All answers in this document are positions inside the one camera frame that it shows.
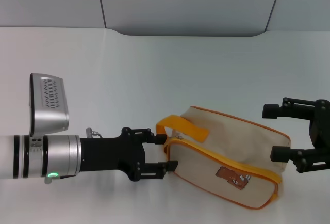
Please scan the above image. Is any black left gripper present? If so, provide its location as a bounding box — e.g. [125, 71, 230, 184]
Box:
[77, 127, 179, 182]

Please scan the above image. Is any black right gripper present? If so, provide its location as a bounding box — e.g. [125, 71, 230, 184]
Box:
[261, 97, 330, 175]

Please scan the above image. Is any silver cable connector plug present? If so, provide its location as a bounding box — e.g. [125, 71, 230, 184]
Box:
[44, 174, 78, 185]
[86, 127, 104, 140]

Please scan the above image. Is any beige orange-trimmed food bag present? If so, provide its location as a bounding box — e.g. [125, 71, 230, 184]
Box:
[155, 106, 291, 210]

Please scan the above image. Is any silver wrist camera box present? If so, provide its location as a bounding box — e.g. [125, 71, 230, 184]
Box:
[28, 73, 70, 136]

